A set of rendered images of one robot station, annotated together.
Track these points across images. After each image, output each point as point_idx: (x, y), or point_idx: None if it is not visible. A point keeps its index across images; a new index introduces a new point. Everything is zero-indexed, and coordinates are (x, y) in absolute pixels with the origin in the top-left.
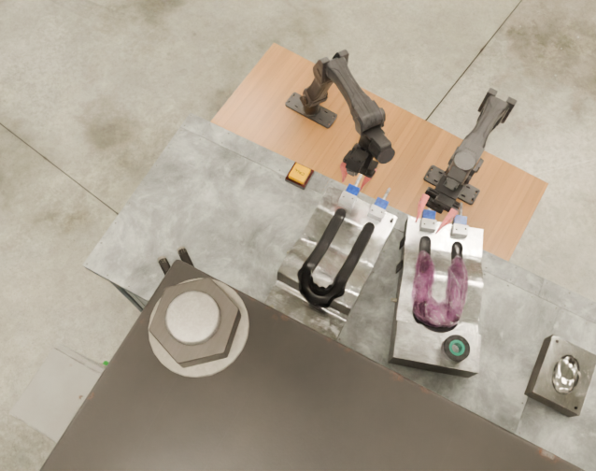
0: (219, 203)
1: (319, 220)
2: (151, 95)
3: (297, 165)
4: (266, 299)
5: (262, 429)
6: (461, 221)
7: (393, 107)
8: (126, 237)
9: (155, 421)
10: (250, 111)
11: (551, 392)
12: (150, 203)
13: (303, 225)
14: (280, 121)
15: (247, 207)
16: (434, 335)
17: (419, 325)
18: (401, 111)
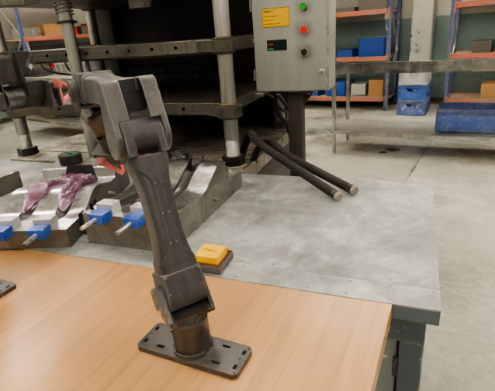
0: (316, 230)
1: (182, 202)
2: None
3: (214, 255)
4: (235, 174)
5: None
6: (0, 227)
7: None
8: (406, 199)
9: None
10: (321, 330)
11: (3, 171)
12: (403, 219)
13: (204, 230)
14: (255, 323)
15: (278, 232)
16: (84, 164)
17: (95, 166)
18: None
